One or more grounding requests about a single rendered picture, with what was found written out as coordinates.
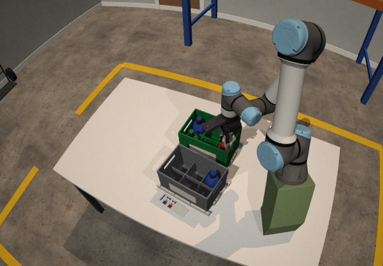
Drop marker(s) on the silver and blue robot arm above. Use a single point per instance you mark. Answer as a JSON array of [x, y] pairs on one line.
[[286, 146]]

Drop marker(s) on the white paper pick list strip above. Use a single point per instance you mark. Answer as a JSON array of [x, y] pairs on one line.
[[173, 205]]

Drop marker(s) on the green divided crate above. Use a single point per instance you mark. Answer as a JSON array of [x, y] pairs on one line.
[[207, 144]]

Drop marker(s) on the red bottle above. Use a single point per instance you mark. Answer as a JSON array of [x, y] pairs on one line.
[[222, 147]]

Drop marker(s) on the blue bottle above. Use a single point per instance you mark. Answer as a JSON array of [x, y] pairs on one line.
[[212, 178], [197, 126]]

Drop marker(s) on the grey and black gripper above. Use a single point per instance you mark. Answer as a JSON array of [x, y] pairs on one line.
[[233, 126]]

